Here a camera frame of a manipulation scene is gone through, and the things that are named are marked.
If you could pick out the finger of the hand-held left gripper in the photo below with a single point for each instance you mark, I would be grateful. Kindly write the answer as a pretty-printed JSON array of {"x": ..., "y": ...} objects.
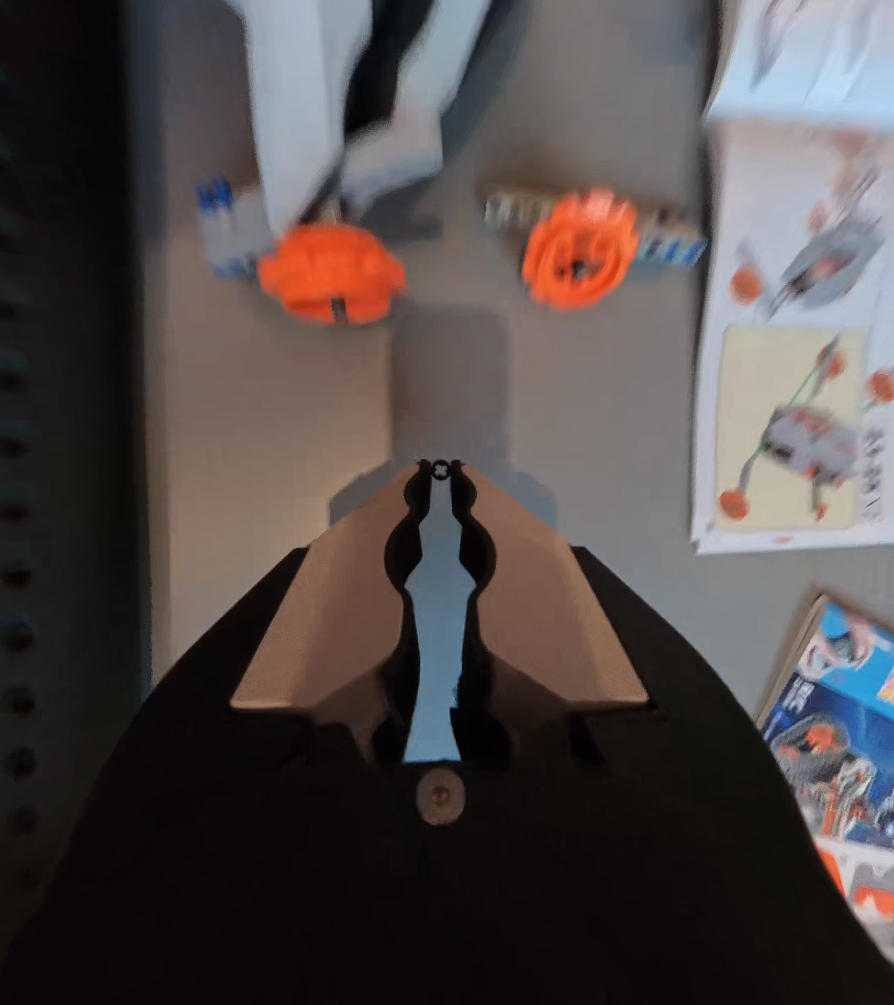
[
  {"x": 415, "y": 157},
  {"x": 298, "y": 94}
]

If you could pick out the blue printed leaflet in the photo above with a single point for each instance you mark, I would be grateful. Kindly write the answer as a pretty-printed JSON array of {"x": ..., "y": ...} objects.
[{"x": 871, "y": 707}]

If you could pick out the black dotted mat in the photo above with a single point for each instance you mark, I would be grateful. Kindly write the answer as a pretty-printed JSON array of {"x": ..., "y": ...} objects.
[{"x": 15, "y": 471}]

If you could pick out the white instruction booklet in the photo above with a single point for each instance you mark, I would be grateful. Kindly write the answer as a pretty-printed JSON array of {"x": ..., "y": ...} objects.
[{"x": 808, "y": 275}]

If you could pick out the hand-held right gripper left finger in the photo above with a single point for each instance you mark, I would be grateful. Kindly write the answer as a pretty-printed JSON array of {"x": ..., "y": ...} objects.
[{"x": 321, "y": 628}]

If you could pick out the orange wheel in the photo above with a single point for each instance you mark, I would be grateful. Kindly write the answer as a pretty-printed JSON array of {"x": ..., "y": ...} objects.
[
  {"x": 329, "y": 271},
  {"x": 549, "y": 259}
]

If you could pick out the small black connector pin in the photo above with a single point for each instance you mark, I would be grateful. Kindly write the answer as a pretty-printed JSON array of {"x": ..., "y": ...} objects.
[{"x": 441, "y": 469}]

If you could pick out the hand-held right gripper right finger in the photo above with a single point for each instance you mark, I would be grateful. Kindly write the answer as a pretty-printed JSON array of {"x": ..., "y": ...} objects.
[{"x": 557, "y": 628}]

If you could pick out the grey desk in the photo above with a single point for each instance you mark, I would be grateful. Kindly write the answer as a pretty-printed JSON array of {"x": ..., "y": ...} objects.
[{"x": 612, "y": 432}]

